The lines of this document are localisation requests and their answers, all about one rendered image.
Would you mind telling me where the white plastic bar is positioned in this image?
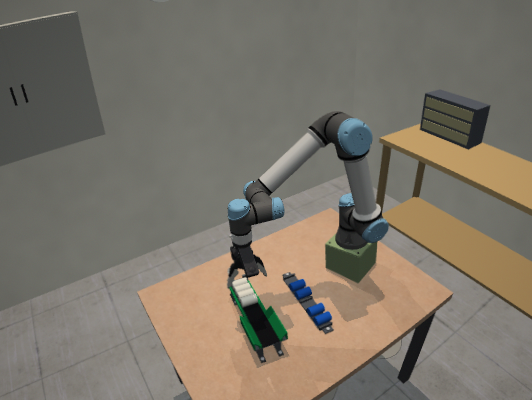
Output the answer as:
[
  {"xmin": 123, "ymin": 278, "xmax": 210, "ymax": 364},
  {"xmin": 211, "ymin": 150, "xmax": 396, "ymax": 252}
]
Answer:
[
  {"xmin": 232, "ymin": 277, "xmax": 248, "ymax": 290},
  {"xmin": 237, "ymin": 288, "xmax": 254, "ymax": 301},
  {"xmin": 234, "ymin": 282, "xmax": 251, "ymax": 295},
  {"xmin": 240, "ymin": 294, "xmax": 258, "ymax": 307}
]

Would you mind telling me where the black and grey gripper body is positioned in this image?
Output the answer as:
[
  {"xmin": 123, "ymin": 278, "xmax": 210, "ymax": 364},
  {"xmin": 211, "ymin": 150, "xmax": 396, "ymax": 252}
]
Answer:
[{"xmin": 230, "ymin": 240, "xmax": 252, "ymax": 270}]

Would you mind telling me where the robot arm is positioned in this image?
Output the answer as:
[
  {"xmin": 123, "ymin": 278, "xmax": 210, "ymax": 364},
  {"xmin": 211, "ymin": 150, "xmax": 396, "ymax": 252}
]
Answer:
[{"xmin": 228, "ymin": 111, "xmax": 389, "ymax": 250}]

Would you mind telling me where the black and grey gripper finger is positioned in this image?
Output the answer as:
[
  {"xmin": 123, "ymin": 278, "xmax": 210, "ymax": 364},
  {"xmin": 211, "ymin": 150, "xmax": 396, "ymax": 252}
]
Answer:
[
  {"xmin": 255, "ymin": 255, "xmax": 267, "ymax": 277},
  {"xmin": 227, "ymin": 261, "xmax": 239, "ymax": 288}
]

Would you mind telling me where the blue plastic bar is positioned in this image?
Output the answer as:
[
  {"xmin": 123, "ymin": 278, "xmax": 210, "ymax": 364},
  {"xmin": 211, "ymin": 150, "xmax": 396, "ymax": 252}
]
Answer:
[
  {"xmin": 307, "ymin": 303, "xmax": 325, "ymax": 317},
  {"xmin": 294, "ymin": 286, "xmax": 312, "ymax": 300},
  {"xmin": 289, "ymin": 279, "xmax": 306, "ymax": 292},
  {"xmin": 313, "ymin": 311, "xmax": 332, "ymax": 326}
]

